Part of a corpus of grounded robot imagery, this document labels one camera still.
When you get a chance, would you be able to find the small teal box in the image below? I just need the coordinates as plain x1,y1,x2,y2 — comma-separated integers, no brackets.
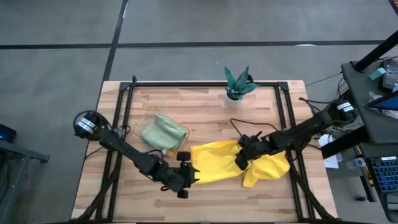
368,67,387,82

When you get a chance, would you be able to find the black computer desk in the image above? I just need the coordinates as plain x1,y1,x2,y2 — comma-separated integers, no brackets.
320,58,398,223

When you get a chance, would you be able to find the white paper on floor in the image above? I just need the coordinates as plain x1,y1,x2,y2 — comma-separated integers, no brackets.
318,133,343,170

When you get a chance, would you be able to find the yellow microfiber towel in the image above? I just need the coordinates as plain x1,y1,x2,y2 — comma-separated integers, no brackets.
242,149,291,189
190,139,249,186

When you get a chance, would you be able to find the black tablet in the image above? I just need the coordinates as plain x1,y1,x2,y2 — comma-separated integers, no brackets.
363,90,398,111

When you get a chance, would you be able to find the black floor cable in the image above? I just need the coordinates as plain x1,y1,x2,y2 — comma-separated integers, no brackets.
305,72,343,88

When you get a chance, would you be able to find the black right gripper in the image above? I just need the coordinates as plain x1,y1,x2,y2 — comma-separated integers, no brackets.
234,133,273,171

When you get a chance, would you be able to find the black aluminium table frame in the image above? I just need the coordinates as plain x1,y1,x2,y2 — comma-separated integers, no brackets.
70,74,338,223

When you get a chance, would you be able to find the snake plant in white pot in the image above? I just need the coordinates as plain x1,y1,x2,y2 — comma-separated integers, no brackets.
223,65,259,108

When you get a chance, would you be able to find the black device with blue light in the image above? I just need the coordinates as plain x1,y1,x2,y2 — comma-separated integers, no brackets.
0,123,17,143

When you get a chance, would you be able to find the green microfiber towel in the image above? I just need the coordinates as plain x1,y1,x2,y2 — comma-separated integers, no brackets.
141,111,188,151

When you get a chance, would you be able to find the clear plastic bin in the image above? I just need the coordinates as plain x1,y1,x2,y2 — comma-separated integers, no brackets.
132,108,191,158

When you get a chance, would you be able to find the black keyboard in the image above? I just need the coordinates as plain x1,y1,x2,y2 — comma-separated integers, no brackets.
371,156,398,194

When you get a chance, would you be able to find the black desk pole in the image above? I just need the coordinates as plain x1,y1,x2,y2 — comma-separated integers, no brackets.
354,30,398,73

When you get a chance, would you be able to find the clear water bottle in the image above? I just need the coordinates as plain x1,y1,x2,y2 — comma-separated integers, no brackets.
345,157,368,170

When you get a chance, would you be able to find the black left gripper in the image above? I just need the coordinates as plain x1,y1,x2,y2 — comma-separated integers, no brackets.
154,151,200,199

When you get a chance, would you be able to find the black side table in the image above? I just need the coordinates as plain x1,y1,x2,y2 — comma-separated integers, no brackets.
0,138,50,215

